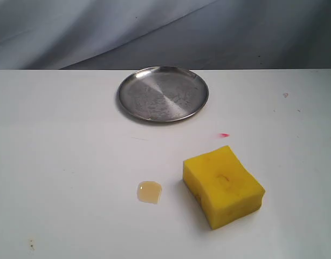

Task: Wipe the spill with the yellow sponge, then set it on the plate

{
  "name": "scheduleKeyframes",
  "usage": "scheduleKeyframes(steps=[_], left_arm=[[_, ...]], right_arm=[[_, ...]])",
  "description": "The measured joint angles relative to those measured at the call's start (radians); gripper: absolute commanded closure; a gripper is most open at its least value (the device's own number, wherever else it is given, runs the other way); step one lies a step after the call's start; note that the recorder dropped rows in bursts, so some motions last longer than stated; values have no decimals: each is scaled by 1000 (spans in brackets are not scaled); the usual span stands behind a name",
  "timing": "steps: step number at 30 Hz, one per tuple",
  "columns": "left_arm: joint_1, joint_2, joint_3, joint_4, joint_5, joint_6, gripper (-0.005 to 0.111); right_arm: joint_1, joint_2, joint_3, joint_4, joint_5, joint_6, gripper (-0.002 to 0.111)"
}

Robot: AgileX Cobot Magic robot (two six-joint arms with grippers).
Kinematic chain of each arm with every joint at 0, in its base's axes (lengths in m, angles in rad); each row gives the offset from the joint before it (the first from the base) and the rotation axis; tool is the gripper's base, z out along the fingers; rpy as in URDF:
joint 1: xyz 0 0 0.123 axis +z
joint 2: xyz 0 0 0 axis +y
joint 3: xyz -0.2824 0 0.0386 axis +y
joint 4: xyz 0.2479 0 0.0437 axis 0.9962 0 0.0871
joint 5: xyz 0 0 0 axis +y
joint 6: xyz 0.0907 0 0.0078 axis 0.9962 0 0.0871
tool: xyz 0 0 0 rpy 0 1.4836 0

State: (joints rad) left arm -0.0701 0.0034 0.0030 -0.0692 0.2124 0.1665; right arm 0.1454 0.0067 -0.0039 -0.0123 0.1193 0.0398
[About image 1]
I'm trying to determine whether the yellow sponge block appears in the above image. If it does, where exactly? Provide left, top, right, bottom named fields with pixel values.
left=183, top=146, right=265, bottom=230

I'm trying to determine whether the amber liquid spill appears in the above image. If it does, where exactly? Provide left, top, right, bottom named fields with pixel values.
left=137, top=181, right=162, bottom=205

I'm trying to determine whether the round steel plate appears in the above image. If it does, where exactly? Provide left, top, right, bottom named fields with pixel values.
left=116, top=66, right=209, bottom=123

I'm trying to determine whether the grey backdrop cloth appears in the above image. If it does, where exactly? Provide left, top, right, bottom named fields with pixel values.
left=0, top=1, right=331, bottom=70

